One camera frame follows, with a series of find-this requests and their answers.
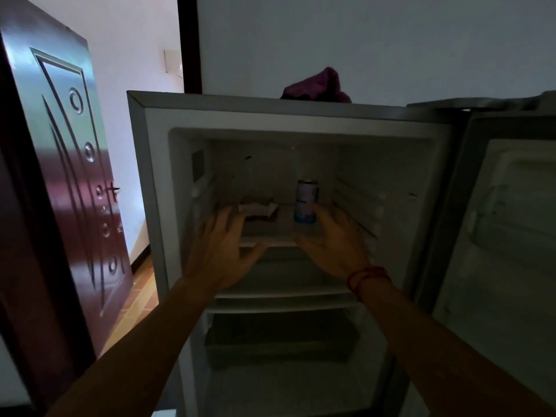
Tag person's right hand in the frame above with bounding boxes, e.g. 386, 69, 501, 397
295, 203, 372, 281

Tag person's left hand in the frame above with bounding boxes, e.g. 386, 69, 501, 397
182, 207, 268, 296

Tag bread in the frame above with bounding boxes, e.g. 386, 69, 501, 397
237, 199, 279, 223

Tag purple drink can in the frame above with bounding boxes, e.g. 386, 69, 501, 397
294, 179, 320, 224

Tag white refrigerator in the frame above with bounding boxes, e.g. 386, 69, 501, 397
126, 90, 556, 417

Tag person's right forearm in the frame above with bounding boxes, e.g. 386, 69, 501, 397
356, 277, 556, 417

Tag person's left forearm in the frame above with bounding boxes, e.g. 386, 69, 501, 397
45, 277, 218, 417

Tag dark red cloth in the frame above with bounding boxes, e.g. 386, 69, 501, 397
280, 67, 353, 104

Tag dark red wooden door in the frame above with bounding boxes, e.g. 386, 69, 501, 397
0, 0, 133, 357

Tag red string bracelet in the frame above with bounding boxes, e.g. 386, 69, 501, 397
346, 266, 392, 302

